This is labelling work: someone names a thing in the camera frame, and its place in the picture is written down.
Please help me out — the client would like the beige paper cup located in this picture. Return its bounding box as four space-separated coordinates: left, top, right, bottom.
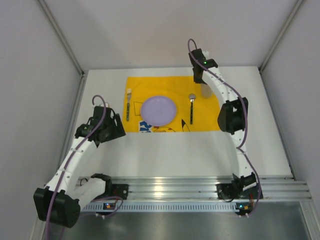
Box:
200 83 213 99

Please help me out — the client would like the spoon with green handle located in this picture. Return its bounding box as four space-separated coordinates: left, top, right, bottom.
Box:
188 93 196 125

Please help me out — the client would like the fork with green handle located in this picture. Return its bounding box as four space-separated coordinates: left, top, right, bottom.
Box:
126 88 132 122

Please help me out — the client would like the yellow cloth placemat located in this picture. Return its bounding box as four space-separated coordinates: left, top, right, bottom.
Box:
123 76 220 133

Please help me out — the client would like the purple plastic plate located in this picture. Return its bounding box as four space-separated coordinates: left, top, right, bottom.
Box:
140 95 177 127

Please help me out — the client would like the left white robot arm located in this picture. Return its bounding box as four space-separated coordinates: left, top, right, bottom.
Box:
33 105 126 228

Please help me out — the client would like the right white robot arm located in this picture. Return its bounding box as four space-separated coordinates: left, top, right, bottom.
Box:
188 48 263 200

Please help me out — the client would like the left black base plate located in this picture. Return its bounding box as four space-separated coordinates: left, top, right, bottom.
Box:
110 183 129 200

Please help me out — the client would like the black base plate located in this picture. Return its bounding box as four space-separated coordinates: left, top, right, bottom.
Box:
216 183 259 202
110 183 129 200

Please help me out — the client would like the aluminium front rail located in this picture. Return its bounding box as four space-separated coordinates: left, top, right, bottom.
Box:
39 176 312 201

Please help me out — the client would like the perforated cable duct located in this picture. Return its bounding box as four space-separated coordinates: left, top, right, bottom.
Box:
81 201 252 213

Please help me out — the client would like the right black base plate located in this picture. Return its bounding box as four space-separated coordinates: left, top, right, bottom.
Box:
216 183 259 202

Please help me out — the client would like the right aluminium frame post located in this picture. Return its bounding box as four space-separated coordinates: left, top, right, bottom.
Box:
258 0 306 74

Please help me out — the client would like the aluminium frame post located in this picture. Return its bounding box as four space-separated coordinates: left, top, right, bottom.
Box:
36 0 85 77
258 0 306 74

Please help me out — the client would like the left aluminium frame post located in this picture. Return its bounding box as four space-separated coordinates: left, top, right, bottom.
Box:
36 0 85 77

